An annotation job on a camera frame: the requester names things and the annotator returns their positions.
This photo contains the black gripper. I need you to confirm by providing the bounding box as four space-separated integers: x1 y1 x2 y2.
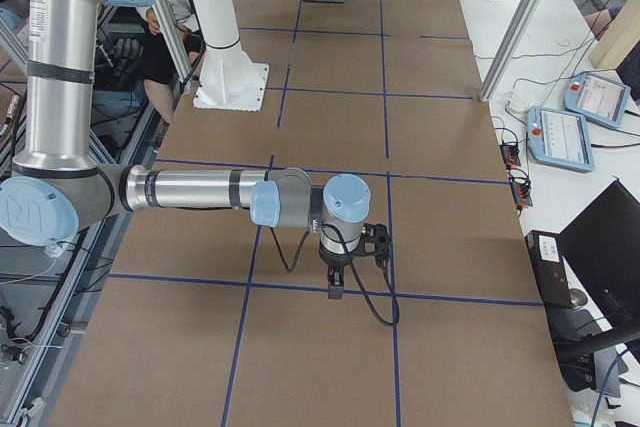
319 246 358 299

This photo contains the black laptop on desk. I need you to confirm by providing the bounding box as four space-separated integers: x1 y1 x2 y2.
525 180 639 397

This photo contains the person in white jacket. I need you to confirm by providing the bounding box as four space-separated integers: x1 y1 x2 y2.
142 0 201 123

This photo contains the near blue teach pendant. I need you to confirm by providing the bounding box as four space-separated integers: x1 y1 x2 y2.
526 106 595 173

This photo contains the blue teach pendant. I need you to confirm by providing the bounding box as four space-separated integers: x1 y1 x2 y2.
564 72 631 129
526 106 595 173

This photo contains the far blue teach pendant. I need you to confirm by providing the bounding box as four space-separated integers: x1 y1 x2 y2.
564 72 631 129

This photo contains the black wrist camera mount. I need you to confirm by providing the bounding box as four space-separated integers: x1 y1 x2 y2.
352 223 392 270

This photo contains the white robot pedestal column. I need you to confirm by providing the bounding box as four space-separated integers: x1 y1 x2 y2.
193 0 269 112

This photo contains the grey aluminium frame post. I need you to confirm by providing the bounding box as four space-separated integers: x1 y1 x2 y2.
479 0 541 102

